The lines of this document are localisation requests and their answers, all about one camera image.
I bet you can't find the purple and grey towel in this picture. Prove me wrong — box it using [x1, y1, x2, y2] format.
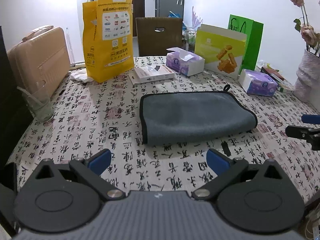
[139, 85, 258, 146]

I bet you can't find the white textured vase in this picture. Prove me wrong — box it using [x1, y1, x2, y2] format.
[293, 50, 319, 102]

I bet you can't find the calligraphy print tablecloth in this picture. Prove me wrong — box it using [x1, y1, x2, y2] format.
[10, 71, 319, 201]

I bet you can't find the purple tissue pack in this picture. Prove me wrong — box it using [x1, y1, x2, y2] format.
[239, 69, 278, 97]

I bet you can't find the clear drinking glass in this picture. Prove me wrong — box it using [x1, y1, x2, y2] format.
[17, 80, 54, 122]

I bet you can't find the crumpled white tissue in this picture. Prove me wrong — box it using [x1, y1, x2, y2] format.
[69, 68, 94, 83]

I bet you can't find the open purple tissue box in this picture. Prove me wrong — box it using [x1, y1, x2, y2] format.
[166, 47, 205, 77]

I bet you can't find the white flat box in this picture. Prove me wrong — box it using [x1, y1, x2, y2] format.
[129, 64, 176, 85]

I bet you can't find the yellow-green snack gift bag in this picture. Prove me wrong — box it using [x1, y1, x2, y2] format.
[195, 24, 247, 79]

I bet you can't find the green paper bag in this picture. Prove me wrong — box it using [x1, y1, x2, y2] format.
[228, 15, 264, 70]

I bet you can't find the beige suitcase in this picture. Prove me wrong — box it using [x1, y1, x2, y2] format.
[7, 25, 71, 96]

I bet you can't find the yellow paper bag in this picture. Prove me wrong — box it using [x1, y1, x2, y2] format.
[82, 0, 135, 83]

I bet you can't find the brown chair back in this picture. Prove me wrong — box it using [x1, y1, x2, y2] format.
[136, 17, 183, 56]

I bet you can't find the purple feather decoration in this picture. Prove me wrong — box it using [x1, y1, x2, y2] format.
[191, 7, 203, 30]

